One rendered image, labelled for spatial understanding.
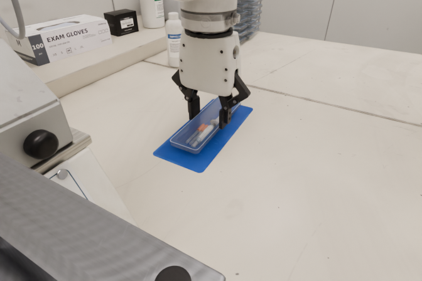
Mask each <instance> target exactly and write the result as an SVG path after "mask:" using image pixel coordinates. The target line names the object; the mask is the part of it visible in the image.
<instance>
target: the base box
mask: <svg viewBox="0 0 422 281"><path fill-rule="evenodd" d="M67 161H68V162H69V164H70V165H71V167H72V168H73V170H74V171H75V173H76V175H77V176H78V178H79V179H80V180H81V182H82V184H83V185H84V186H85V188H86V190H87V191H88V192H89V194H90V195H91V197H92V199H93V200H94V201H95V203H96V205H98V206H100V207H101V208H104V209H106V210H107V211H109V212H111V213H113V214H114V215H116V216H118V217H120V218H122V219H124V220H126V221H127V222H129V223H131V224H132V225H134V226H137V227H138V228H139V226H138V225H137V223H136V222H135V220H134V218H133V217H132V215H131V213H130V212H129V210H128V209H127V207H126V205H125V204H124V202H123V201H122V199H121V197H120V196H119V194H118V193H117V191H116V189H115V188H114V186H113V185H112V183H111V181H110V180H109V178H108V177H107V175H106V173H105V172H104V170H103V168H102V167H101V165H100V164H99V162H98V160H97V159H96V157H95V156H94V154H93V152H92V151H91V149H90V148H89V147H85V148H83V149H82V150H81V151H79V152H78V153H76V154H74V155H73V156H72V157H70V158H68V159H67Z"/></svg>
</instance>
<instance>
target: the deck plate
mask: <svg viewBox="0 0 422 281"><path fill-rule="evenodd" d="M70 130H71V133H72V135H73V141H72V142H71V143H69V144H68V145H66V146H65V147H63V148H61V149H60V150H58V151H56V153H55V154H54V155H53V156H51V157H50V158H48V159H44V160H42V161H40V162H39V163H37V164H35V165H34V166H32V167H31V168H30V169H32V170H34V171H36V172H38V173H40V174H42V175H44V174H46V173H47V172H48V171H50V170H52V169H53V168H54V167H56V166H58V165H59V164H61V163H62V162H63V161H66V160H67V159H68V158H70V157H72V156H73V155H74V154H76V153H78V152H79V151H81V150H82V149H83V148H85V147H87V146H88V145H89V144H91V143H92V139H91V136H90V135H89V134H86V133H85V132H82V131H79V130H77V129H74V128H72V127H70Z"/></svg>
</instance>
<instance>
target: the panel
mask: <svg viewBox="0 0 422 281"><path fill-rule="evenodd" d="M43 176H45V177H47V178H48V179H51V180H52V181H55V182H56V183H58V184H60V185H62V186H63V187H65V188H67V189H69V190H71V191H73V192H74V193H76V194H78V195H80V196H81V197H83V198H85V199H87V200H89V201H91V202H93V203H94V204H96V203H95V201H94V200H93V199H92V197H91V195H90V194H89V192H88V191H87V190H86V188H85V186H84V185H83V184H82V182H81V180H80V179H79V178H78V176H77V175H76V173H75V171H74V170H73V168H72V167H71V165H70V164H69V162H68V161H67V160H66V161H63V162H62V163H61V164H59V165H58V166H56V167H54V168H53V169H52V170H50V171H48V172H47V173H46V174H44V175H43Z"/></svg>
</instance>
